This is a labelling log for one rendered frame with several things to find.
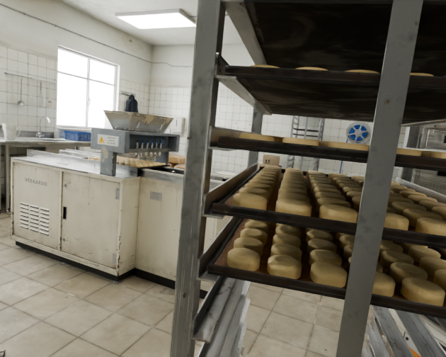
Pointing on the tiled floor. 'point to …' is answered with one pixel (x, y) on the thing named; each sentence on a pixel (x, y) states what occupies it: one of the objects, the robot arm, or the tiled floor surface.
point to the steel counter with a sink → (43, 139)
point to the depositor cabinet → (76, 215)
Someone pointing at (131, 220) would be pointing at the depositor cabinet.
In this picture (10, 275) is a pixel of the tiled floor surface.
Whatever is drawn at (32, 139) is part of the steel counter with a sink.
